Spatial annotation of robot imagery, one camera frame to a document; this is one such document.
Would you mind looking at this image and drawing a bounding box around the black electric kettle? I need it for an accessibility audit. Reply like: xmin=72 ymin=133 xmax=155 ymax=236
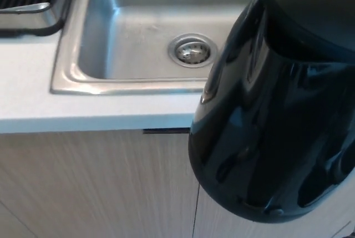
xmin=187 ymin=0 xmax=355 ymax=225

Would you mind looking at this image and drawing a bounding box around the metal sink drain strainer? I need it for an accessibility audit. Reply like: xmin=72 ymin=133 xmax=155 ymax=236
xmin=168 ymin=33 xmax=219 ymax=69

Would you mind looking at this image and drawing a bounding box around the stainless steel sink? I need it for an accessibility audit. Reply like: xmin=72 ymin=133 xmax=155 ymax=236
xmin=49 ymin=0 xmax=268 ymax=96

